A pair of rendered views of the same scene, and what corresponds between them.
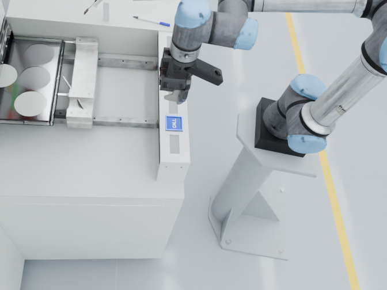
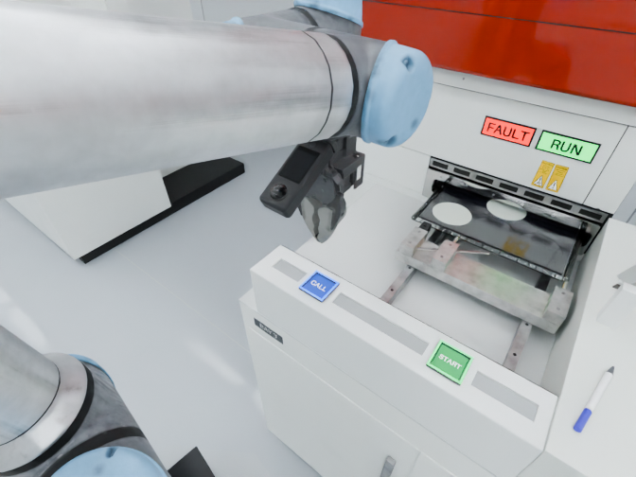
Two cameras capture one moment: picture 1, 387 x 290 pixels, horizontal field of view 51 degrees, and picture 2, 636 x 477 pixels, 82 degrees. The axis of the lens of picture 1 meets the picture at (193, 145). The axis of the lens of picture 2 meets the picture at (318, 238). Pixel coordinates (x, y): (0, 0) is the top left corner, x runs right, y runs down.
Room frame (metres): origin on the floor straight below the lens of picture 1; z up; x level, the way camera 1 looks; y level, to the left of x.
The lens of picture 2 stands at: (1.12, -0.17, 1.49)
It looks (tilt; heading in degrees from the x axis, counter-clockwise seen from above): 41 degrees down; 147
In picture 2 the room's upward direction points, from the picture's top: straight up
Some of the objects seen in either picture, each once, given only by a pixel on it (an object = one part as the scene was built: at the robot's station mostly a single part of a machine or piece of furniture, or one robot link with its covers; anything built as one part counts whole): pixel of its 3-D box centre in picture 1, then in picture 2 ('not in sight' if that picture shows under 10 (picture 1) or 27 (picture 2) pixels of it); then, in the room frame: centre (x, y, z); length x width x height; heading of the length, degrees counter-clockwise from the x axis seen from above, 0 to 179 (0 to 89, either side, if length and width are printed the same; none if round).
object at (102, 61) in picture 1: (87, 60); (529, 315); (0.96, 0.48, 0.84); 0.50 x 0.02 x 0.03; 109
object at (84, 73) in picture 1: (83, 83); (473, 278); (0.84, 0.44, 0.87); 0.36 x 0.08 x 0.03; 19
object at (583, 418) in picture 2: (151, 21); (596, 396); (1.13, 0.30, 0.97); 0.14 x 0.01 x 0.01; 98
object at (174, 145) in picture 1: (170, 103); (376, 344); (0.86, 0.13, 0.89); 0.55 x 0.09 x 0.14; 19
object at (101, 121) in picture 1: (81, 119); (416, 261); (0.71, 0.39, 0.84); 0.50 x 0.02 x 0.03; 109
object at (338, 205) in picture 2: not in sight; (330, 203); (0.75, 0.09, 1.17); 0.05 x 0.02 x 0.09; 19
